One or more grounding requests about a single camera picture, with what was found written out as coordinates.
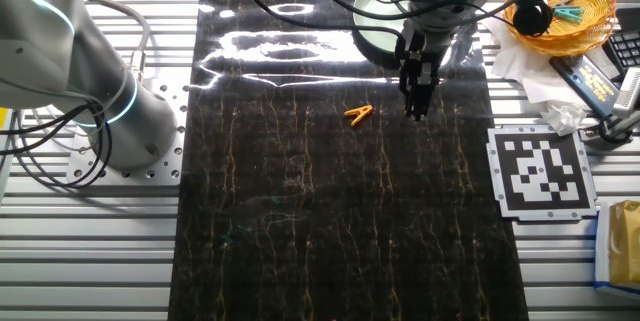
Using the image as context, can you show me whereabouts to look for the crumpled white tissue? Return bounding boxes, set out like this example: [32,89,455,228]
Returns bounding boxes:
[539,103,587,137]

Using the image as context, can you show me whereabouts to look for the orange wicker basket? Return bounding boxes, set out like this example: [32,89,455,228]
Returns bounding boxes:
[503,0,618,57]

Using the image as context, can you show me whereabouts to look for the black camera cable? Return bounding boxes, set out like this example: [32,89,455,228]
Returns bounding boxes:
[597,110,640,145]

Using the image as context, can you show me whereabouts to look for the green clothespin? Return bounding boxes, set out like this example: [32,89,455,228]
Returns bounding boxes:
[553,6,585,24]

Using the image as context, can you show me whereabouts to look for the black base cable bundle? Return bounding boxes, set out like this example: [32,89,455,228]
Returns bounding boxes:
[0,103,114,190]

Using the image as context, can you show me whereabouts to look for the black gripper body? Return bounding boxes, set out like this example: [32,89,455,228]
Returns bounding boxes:
[393,20,451,87]

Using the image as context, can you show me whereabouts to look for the orange clothespin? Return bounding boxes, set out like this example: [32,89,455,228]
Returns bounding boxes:
[343,104,375,128]

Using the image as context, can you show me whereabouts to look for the dark device with yellow print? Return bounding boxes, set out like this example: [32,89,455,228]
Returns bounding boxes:
[549,54,621,120]

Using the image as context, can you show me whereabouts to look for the black marble pattern mat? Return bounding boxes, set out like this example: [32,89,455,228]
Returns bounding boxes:
[167,0,530,321]

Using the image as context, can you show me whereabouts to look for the black keyboard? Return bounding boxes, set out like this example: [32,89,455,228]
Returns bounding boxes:
[602,8,640,80]

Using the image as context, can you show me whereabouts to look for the white paper towel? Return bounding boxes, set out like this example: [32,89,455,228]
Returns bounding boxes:
[482,15,601,107]

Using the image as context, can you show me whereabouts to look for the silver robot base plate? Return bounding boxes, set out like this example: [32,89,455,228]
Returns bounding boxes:
[66,80,190,186]

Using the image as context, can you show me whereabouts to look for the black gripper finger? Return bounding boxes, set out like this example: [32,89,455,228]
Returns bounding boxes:
[401,80,421,121]
[418,80,437,119]

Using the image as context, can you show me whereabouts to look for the thin arm cable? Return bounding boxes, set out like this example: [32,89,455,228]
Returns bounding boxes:
[233,0,554,42]

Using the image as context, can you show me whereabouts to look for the pale green plate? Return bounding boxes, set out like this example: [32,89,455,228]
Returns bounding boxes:
[352,0,409,55]

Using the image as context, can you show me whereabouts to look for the grey base cable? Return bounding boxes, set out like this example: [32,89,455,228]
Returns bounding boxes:
[79,0,152,82]

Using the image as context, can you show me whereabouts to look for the black white marker board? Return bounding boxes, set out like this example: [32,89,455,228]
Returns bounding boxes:
[486,124,599,222]

